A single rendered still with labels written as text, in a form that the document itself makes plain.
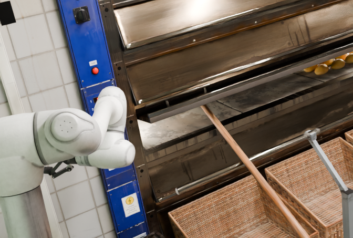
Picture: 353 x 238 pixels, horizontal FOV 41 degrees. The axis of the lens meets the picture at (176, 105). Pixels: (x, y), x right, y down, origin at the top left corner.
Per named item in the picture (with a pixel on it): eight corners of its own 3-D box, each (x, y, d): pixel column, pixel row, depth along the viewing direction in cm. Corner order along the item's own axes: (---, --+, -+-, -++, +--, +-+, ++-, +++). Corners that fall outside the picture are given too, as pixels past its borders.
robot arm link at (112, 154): (100, 169, 176) (102, 134, 179) (138, 170, 171) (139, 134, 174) (84, 167, 166) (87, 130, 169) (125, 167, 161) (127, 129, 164)
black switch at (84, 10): (75, 23, 193) (69, -3, 189) (90, 20, 195) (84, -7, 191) (78, 24, 190) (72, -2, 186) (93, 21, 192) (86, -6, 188)
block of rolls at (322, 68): (259, 59, 338) (258, 52, 336) (310, 42, 357) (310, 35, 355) (320, 76, 287) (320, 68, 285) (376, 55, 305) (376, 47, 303)
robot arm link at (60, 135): (98, 108, 125) (47, 118, 125) (85, 93, 107) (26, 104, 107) (106, 157, 123) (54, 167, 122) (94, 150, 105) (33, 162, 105)
